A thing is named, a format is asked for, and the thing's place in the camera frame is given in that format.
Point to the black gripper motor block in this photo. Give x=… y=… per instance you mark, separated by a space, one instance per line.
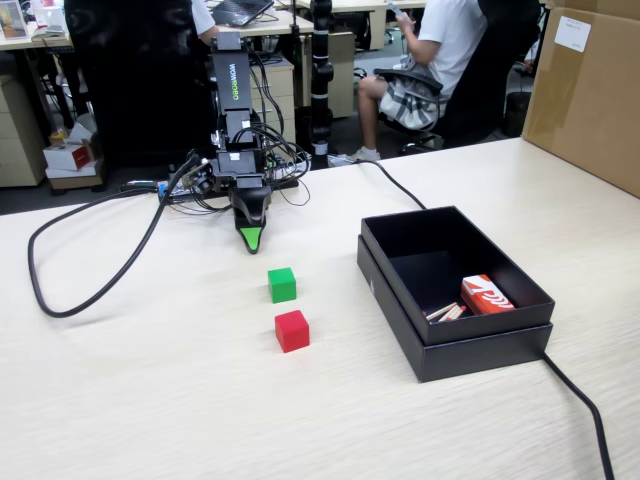
x=240 y=170

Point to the green wooden cube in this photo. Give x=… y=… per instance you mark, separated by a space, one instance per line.
x=282 y=287

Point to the red wooden cube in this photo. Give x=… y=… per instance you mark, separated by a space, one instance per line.
x=292 y=334

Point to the robot controller board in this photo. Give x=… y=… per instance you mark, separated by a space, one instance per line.
x=150 y=189

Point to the black jointed pole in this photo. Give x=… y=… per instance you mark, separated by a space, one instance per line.
x=321 y=90

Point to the beige cabinet beside pole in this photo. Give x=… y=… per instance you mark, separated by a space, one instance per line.
x=342 y=75

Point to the tall black chair back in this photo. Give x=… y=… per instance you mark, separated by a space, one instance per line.
x=140 y=85

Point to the white red cardboard box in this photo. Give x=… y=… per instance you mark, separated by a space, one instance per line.
x=70 y=160

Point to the person behind black chair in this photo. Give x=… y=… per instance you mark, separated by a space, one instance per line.
x=204 y=20

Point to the wooden match red head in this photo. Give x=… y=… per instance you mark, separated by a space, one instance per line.
x=456 y=313
x=440 y=310
x=447 y=314

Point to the black laptop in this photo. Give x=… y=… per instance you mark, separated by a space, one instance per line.
x=240 y=12

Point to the orange white matchbox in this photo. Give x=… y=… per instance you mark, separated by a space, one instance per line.
x=487 y=296

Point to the black cardboard box tray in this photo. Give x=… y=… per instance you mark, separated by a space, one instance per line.
x=480 y=327

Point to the black open box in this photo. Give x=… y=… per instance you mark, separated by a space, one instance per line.
x=480 y=357

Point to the seated person white shirt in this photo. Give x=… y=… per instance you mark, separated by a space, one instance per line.
x=450 y=45

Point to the black mesh office chair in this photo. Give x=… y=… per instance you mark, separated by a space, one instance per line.
x=495 y=95

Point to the black waste bin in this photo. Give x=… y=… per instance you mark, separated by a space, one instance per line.
x=517 y=115

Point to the large brown cardboard box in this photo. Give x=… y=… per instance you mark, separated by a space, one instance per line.
x=585 y=110

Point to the white paper shipping label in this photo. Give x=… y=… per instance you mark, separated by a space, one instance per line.
x=573 y=34

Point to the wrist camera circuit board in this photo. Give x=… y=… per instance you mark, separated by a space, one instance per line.
x=197 y=176

